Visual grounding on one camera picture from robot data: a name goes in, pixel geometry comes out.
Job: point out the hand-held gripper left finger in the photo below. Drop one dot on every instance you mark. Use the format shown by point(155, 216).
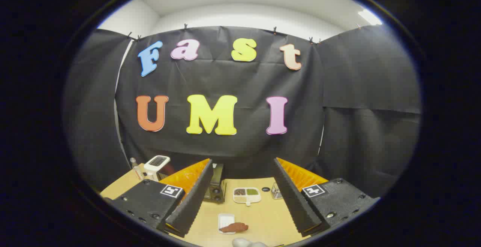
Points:
point(195, 198)

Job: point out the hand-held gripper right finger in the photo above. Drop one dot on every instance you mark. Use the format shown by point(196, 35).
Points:
point(291, 198)

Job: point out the white rectangular dish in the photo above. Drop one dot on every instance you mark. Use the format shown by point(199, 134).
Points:
point(225, 220)

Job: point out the black toaster oven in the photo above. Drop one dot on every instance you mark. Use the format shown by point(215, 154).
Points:
point(217, 187)

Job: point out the ceiling light panel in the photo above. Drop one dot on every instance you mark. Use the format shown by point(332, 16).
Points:
point(370, 17)

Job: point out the clear glass bottle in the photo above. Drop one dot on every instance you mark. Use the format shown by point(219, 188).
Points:
point(136, 170)

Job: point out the white pop-up toaster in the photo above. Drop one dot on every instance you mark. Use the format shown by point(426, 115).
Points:
point(156, 164)

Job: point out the brown meat strip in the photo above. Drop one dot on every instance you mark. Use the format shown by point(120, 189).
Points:
point(235, 227)

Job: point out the white divided bean dish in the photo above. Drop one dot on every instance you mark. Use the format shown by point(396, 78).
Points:
point(246, 195)

